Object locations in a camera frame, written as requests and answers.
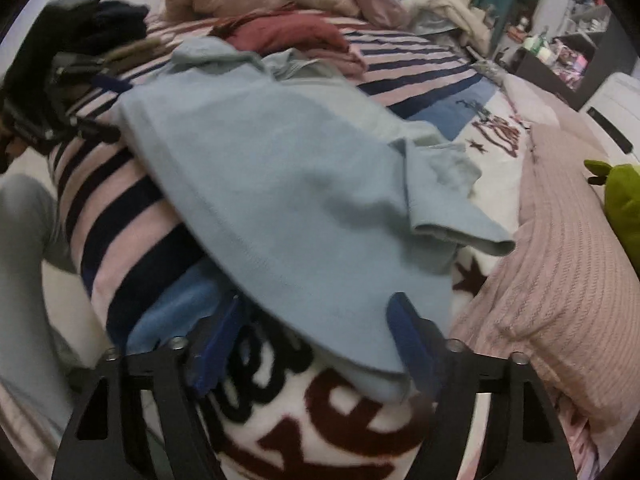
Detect light blue long-sleeve shirt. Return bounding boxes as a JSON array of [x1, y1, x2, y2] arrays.
[[112, 37, 515, 403]]

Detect person's left hand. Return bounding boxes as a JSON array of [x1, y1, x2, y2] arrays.
[[0, 113, 32, 174]]

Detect olive green folded garment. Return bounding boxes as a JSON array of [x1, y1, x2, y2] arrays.
[[101, 36, 178, 74]]

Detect pink ribbed pillow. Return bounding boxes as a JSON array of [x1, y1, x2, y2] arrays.
[[451, 125, 639, 448]]

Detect person's grey trouser legs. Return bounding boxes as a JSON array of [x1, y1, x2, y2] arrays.
[[1, 174, 111, 439]]

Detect dark red folded garment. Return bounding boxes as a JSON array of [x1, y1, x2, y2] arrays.
[[209, 10, 368, 79]]

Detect green avocado plush toy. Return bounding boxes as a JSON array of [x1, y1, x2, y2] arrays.
[[584, 159, 640, 273]]

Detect dark bookshelf with items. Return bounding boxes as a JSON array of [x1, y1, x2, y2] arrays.
[[513, 0, 637, 110]]

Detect mauve satin bag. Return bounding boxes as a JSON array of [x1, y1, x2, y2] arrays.
[[355, 0, 410, 30]]

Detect cream blanket pile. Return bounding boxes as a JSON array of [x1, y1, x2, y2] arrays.
[[400, 0, 492, 56]]

